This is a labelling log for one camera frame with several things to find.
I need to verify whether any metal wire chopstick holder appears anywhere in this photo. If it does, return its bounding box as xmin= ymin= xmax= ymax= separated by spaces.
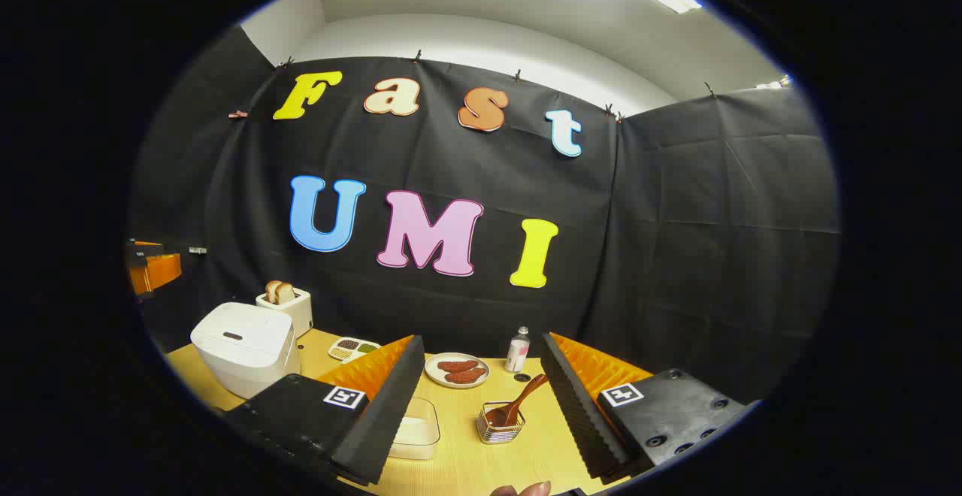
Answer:
xmin=476 ymin=402 xmax=526 ymax=445

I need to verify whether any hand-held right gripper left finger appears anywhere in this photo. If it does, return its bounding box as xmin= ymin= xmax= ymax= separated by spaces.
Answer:
xmin=225 ymin=334 xmax=426 ymax=488

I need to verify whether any white divided grain dish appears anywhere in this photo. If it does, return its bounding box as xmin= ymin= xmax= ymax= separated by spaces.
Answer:
xmin=328 ymin=337 xmax=381 ymax=364

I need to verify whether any white rice cooker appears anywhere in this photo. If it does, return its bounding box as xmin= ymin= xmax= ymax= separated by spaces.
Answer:
xmin=190 ymin=302 xmax=301 ymax=400

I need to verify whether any brown wooden spoon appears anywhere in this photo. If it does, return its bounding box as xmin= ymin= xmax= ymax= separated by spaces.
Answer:
xmin=487 ymin=374 xmax=549 ymax=429

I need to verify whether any small clear plastic bottle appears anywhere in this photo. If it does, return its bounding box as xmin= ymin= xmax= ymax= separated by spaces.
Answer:
xmin=504 ymin=326 xmax=531 ymax=374

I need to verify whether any white round plate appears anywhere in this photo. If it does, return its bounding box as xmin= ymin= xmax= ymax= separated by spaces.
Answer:
xmin=425 ymin=352 xmax=491 ymax=389

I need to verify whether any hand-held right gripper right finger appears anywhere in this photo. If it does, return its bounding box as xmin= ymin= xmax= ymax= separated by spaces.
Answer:
xmin=540 ymin=332 xmax=752 ymax=482

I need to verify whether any white toaster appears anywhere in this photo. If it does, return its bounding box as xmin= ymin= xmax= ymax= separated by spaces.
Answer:
xmin=256 ymin=288 xmax=314 ymax=339

